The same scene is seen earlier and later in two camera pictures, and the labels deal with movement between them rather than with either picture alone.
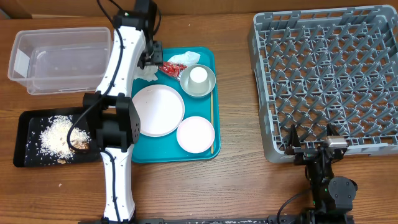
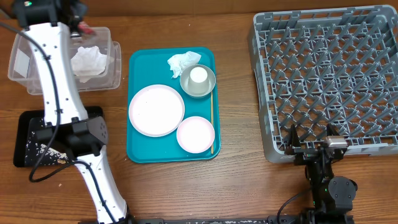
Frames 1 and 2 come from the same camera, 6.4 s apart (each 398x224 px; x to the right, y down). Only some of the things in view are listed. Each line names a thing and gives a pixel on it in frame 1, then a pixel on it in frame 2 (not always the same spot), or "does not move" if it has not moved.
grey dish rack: [313, 68] does not move
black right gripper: [305, 153] does not move
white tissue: [188, 58] does not move
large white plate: [160, 109] does not move
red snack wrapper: [173, 70] -> [85, 28]
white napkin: [147, 73] -> [86, 62]
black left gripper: [158, 58] -> [79, 9]
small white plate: [195, 134] does not move
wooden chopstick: [212, 122] does not move
